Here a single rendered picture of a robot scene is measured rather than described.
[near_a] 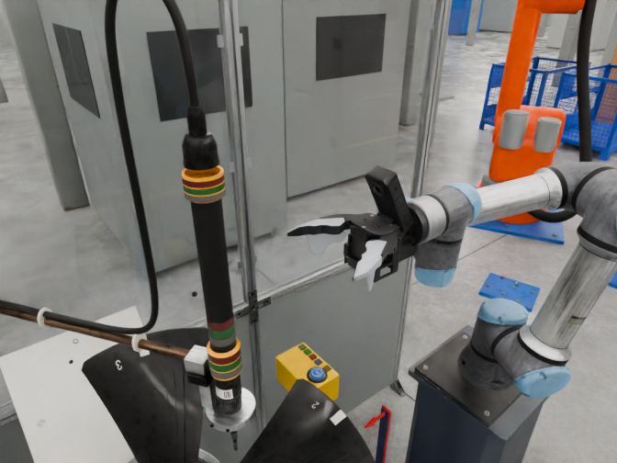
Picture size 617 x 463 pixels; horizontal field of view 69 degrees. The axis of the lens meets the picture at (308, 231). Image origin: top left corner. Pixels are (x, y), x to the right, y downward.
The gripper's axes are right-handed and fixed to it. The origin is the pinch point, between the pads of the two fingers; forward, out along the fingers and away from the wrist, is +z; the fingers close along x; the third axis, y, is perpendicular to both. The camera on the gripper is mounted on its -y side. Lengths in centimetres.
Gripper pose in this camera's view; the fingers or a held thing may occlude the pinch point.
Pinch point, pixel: (316, 251)
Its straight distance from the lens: 62.8
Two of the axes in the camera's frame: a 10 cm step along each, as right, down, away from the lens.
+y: 0.0, 8.8, 4.8
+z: -7.9, 2.9, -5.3
